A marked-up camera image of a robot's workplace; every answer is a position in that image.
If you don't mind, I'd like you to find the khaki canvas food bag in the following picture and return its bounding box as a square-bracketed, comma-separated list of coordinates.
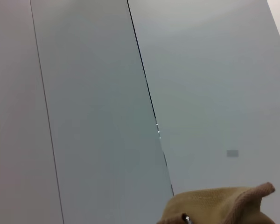
[155, 182, 280, 224]

